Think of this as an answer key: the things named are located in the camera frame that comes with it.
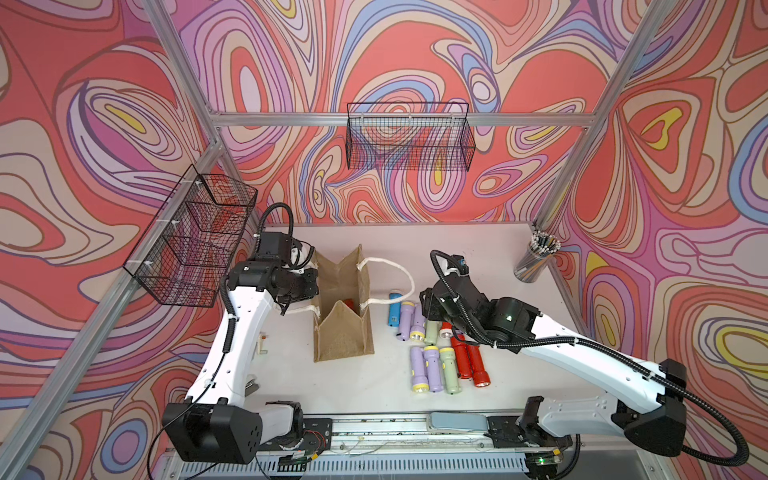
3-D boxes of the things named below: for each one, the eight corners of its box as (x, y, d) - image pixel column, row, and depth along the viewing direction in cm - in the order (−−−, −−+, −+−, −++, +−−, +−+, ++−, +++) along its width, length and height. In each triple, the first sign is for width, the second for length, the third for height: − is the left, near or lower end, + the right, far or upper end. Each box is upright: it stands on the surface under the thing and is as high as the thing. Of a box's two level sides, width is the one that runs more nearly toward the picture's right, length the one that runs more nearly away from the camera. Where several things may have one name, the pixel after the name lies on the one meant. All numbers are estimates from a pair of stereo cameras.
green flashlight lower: (445, 394, 81) (446, 391, 78) (439, 351, 89) (441, 347, 86) (459, 394, 81) (461, 391, 78) (453, 351, 89) (455, 347, 86)
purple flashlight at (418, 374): (411, 392, 81) (412, 389, 79) (409, 349, 89) (410, 346, 87) (428, 392, 81) (429, 389, 79) (424, 349, 89) (425, 346, 87)
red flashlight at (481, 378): (474, 387, 82) (476, 384, 80) (467, 349, 89) (469, 345, 87) (489, 387, 82) (491, 384, 80) (481, 349, 89) (483, 345, 87)
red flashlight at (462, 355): (458, 378, 84) (459, 375, 81) (452, 340, 91) (453, 336, 89) (471, 378, 84) (473, 375, 81) (464, 340, 91) (466, 336, 89)
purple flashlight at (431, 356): (427, 391, 81) (428, 387, 79) (423, 351, 89) (425, 346, 86) (441, 391, 81) (443, 387, 79) (436, 351, 89) (438, 346, 86)
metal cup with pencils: (511, 276, 105) (528, 245, 92) (518, 259, 110) (535, 227, 97) (535, 287, 102) (557, 256, 89) (541, 269, 107) (562, 237, 94)
